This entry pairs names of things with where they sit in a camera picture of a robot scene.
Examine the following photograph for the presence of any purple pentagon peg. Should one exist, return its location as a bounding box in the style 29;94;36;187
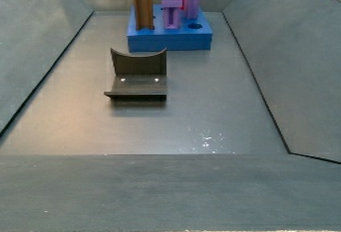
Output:
162;0;182;29

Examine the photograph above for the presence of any black curved holder stand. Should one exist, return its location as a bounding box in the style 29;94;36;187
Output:
104;50;168;100

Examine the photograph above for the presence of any red block peg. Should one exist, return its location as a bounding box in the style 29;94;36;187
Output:
179;0;184;11

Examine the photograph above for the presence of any blue peg board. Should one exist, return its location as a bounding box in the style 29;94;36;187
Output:
127;5;213;53

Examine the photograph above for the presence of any brown notched rectangular peg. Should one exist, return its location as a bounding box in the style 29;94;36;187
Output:
134;0;154;30

